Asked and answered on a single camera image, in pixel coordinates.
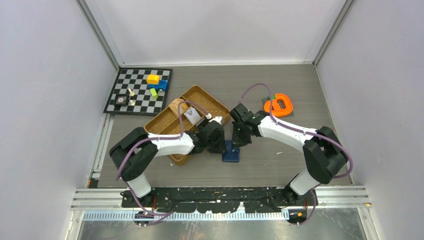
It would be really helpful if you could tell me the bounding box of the metal chess pawn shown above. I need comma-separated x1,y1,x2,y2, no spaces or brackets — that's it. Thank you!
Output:
127,88,135,97

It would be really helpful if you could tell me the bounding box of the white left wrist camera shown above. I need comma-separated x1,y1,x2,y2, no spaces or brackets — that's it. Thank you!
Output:
209,116,223,125

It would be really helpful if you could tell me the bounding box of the green toy block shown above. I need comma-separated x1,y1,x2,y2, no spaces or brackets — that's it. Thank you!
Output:
149,88,158,100

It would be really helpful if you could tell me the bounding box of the silver credit card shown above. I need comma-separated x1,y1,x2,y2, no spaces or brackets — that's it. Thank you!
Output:
183,106,203,126

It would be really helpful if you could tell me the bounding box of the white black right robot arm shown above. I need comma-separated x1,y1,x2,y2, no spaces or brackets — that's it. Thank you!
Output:
230,103,350,205

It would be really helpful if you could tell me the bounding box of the yellow toy block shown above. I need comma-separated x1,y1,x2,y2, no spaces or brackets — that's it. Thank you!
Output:
146,74,161,85

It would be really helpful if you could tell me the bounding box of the black white checkerboard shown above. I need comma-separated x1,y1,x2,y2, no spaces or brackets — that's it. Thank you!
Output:
103,67,173,116

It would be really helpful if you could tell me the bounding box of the grey base plate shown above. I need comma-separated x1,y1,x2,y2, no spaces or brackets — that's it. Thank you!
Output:
261,96,295,121

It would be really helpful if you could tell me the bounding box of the black square chess piece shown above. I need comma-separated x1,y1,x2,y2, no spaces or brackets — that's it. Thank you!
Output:
113,94,130,106

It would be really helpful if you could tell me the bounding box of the black mounting rail base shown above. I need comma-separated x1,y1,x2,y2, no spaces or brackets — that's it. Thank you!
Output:
121,186,318,214

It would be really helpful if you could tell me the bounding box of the blue toy car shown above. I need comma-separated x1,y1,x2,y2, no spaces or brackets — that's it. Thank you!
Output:
147,79,168,92

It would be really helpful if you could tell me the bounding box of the woven divided basket tray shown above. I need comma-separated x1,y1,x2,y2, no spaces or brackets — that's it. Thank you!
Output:
143,85,232,167

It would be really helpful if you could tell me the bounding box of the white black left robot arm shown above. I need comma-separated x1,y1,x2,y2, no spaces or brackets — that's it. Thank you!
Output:
109,116,225,207

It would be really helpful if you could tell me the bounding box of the blue leather card holder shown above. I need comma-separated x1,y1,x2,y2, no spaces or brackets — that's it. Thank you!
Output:
221,139,240,163

